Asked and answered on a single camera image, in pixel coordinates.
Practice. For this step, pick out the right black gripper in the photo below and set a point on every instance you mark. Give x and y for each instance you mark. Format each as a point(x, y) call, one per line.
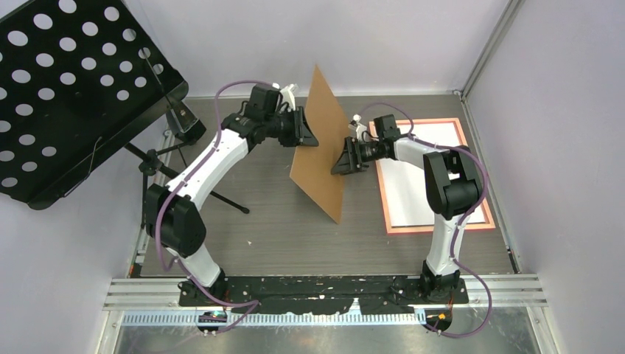
point(347, 164)

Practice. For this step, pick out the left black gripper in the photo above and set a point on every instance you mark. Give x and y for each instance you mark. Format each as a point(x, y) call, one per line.
point(302, 135)

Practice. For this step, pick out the brown backing board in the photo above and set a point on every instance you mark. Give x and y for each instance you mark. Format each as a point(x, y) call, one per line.
point(311, 167)

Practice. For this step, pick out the sunset landscape photo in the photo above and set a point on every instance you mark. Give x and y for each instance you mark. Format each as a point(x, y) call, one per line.
point(415, 176)

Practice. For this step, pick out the orange wooden picture frame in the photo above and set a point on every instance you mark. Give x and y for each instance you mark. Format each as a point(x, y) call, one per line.
point(429, 229)

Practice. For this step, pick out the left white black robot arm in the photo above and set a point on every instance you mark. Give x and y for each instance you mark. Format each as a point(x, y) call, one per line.
point(172, 210)

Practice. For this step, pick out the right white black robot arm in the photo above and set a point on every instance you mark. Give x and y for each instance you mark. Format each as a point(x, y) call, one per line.
point(455, 186)

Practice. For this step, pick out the black perforated music stand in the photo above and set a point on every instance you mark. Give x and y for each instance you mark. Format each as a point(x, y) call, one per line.
point(79, 81)

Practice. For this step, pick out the aluminium corner profile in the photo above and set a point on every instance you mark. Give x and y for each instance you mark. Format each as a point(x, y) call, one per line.
point(495, 38)

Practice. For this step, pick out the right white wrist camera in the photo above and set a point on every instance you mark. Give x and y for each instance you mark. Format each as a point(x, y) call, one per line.
point(358, 129)

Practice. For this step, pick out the black mounting base plate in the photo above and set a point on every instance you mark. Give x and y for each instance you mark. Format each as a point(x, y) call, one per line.
point(330, 295)

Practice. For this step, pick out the aluminium rail front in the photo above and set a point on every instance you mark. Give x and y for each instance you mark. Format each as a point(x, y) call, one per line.
point(507, 290)

